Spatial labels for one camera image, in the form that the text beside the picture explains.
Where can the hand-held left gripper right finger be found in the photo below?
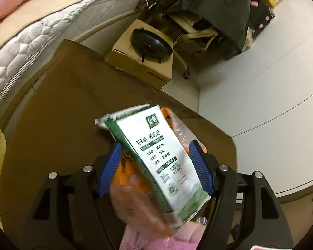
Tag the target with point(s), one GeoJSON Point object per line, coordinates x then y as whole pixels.
{"type": "Point", "coordinates": [202, 166]}

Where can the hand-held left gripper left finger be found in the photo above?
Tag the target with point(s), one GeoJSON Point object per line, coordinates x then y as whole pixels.
{"type": "Point", "coordinates": [109, 169]}

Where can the red orange snack wrapper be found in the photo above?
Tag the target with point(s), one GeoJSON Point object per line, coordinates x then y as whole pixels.
{"type": "Point", "coordinates": [127, 174]}

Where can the green white milk carton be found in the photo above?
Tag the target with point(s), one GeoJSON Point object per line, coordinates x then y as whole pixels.
{"type": "Point", "coordinates": [156, 161]}

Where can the pink packaging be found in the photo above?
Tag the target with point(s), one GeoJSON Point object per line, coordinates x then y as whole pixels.
{"type": "Point", "coordinates": [182, 237]}

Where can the brown tablecloth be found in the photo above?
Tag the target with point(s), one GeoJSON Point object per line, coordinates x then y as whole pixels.
{"type": "Point", "coordinates": [67, 96]}

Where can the cardboard box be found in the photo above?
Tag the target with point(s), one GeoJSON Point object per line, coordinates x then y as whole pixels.
{"type": "Point", "coordinates": [135, 65]}

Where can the beige cabinet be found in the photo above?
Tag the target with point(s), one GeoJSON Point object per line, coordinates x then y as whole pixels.
{"type": "Point", "coordinates": [302, 213]}

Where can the black robot vacuum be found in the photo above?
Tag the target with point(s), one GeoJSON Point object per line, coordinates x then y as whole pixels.
{"type": "Point", "coordinates": [151, 43]}

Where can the beige chair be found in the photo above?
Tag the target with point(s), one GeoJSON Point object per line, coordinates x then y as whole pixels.
{"type": "Point", "coordinates": [195, 31]}

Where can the white quilted mattress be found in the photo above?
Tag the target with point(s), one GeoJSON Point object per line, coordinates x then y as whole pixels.
{"type": "Point", "coordinates": [41, 39]}

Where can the chair with dark coat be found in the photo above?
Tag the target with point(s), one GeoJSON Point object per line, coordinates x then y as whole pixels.
{"type": "Point", "coordinates": [219, 10]}

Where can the black garment with pink dots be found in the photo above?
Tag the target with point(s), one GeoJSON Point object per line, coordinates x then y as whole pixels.
{"type": "Point", "coordinates": [258, 15]}

